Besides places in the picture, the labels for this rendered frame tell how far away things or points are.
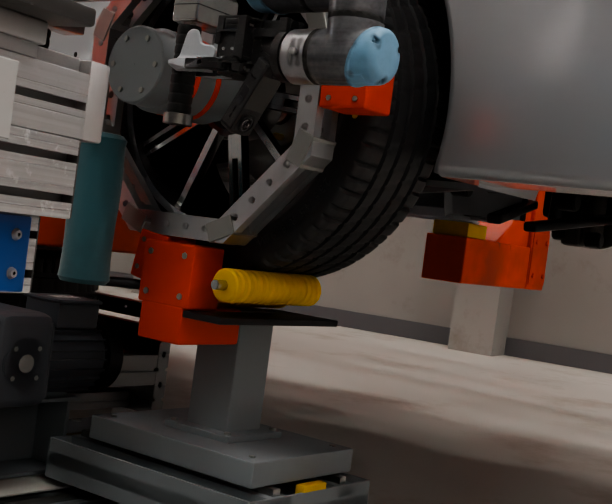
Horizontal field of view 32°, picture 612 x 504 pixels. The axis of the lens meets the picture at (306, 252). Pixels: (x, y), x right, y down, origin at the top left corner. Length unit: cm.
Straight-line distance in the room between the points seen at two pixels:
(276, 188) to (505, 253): 232
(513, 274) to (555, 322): 316
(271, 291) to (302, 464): 31
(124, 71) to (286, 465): 72
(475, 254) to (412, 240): 380
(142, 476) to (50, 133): 90
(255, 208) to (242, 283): 13
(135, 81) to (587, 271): 561
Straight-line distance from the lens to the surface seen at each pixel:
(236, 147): 194
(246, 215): 177
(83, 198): 186
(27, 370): 202
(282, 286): 188
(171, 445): 194
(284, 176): 173
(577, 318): 717
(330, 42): 141
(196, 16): 161
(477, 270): 380
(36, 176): 118
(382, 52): 139
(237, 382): 198
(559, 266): 721
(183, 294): 184
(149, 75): 176
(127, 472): 198
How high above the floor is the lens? 61
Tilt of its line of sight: 1 degrees down
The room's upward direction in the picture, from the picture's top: 8 degrees clockwise
